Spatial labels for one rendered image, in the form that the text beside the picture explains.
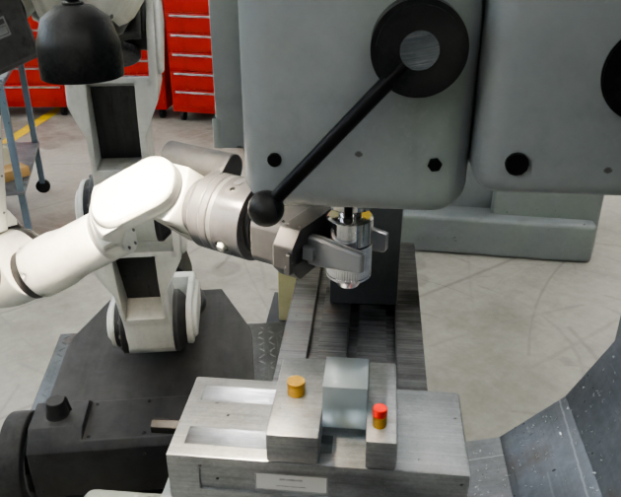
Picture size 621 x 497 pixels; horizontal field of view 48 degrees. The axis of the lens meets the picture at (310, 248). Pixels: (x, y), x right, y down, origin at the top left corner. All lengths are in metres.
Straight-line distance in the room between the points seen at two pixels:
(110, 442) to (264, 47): 1.07
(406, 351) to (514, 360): 1.65
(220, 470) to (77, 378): 0.89
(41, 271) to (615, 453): 0.71
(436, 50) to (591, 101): 0.12
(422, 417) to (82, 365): 1.03
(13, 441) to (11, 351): 1.40
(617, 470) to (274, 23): 0.63
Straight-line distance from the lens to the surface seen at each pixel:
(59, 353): 2.12
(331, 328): 1.17
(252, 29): 0.56
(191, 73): 5.46
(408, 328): 1.19
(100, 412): 1.56
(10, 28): 0.93
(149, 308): 1.55
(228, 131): 0.66
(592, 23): 0.54
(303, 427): 0.81
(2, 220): 0.95
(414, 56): 0.51
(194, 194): 0.76
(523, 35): 0.53
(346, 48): 0.55
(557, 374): 2.73
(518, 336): 2.90
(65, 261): 0.87
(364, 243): 0.69
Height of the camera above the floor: 1.55
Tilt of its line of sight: 27 degrees down
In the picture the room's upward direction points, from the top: straight up
